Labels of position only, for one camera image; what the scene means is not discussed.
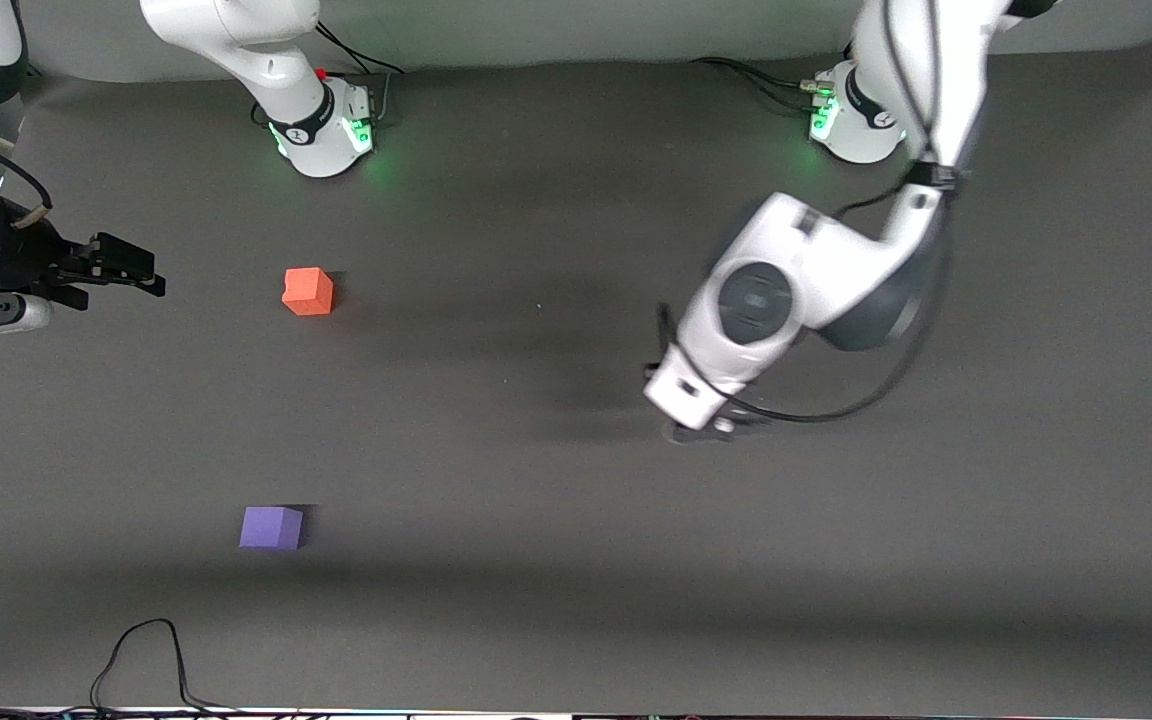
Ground orange foam block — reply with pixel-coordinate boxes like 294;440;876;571
282;267;335;317

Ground purple foam block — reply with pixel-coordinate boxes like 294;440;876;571
239;506;304;551

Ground dark grey table mat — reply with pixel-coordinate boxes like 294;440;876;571
0;35;1152;717

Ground black right arm base cable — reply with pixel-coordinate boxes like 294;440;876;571
314;20;406;125

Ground black arm base cable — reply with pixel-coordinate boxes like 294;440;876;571
314;20;406;125
691;40;842;113

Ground black left arm base cable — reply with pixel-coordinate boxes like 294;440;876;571
691;40;842;113

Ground looped black cable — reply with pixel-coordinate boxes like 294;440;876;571
90;618;242;717

